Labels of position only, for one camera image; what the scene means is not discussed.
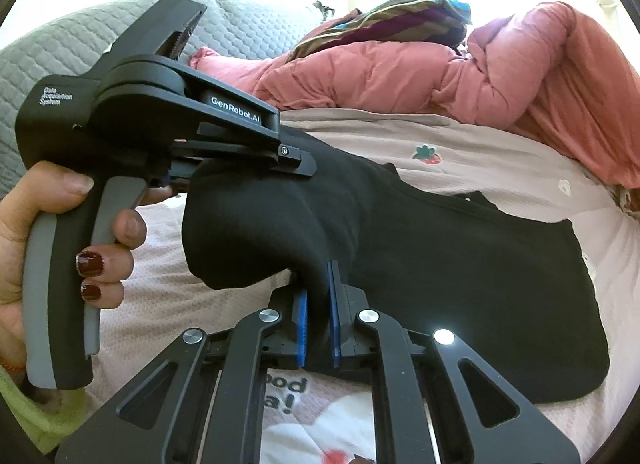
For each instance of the grey quilted cover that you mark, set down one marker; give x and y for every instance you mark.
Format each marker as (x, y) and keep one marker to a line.
(50, 59)

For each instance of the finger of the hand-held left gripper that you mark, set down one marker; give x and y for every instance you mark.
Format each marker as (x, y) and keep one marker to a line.
(225, 109)

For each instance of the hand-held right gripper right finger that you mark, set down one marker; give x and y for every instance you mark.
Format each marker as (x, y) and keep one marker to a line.
(335, 314)

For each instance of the striped multicolour cloth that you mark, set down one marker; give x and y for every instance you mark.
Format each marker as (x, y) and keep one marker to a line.
(400, 19)

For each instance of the pink printed bed sheet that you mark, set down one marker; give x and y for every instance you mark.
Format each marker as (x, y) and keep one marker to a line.
(500, 159)

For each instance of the black and orange small garment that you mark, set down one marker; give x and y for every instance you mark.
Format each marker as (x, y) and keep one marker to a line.
(450, 269)

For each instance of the person's left hand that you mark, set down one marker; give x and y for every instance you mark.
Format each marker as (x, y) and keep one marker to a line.
(12, 269)

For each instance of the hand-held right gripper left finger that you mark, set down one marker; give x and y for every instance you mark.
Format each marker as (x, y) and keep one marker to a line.
(301, 329)

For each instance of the pink padded jacket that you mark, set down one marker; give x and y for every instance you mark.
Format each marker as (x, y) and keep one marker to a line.
(400, 79)

